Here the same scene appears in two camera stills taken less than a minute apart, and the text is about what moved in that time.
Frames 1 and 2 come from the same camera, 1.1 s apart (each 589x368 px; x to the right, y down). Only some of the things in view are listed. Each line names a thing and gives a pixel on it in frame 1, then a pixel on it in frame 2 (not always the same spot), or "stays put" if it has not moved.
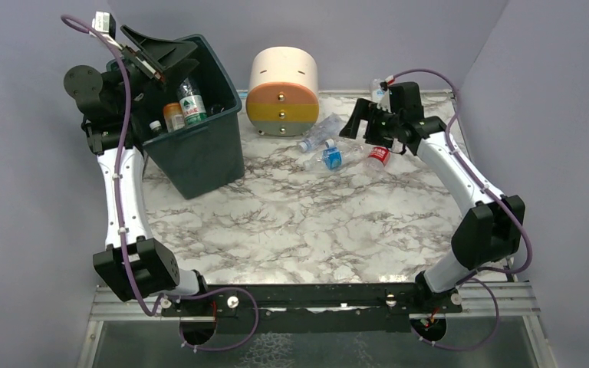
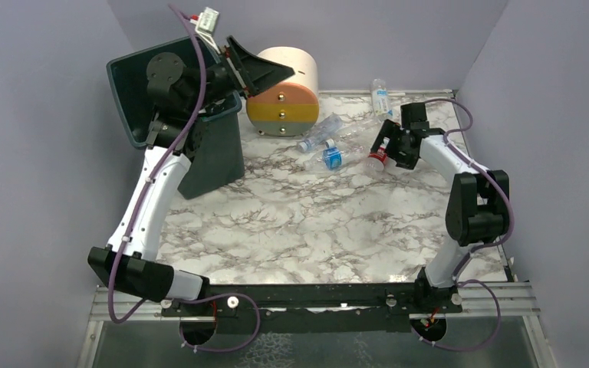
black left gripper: x=145 y=60 -> x=235 y=64
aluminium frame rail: x=512 y=300 stays put
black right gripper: x=373 y=125 -> x=398 y=142
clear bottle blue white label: x=379 y=95 stays put
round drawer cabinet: x=283 y=98 stays put
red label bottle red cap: x=377 y=159 stays put
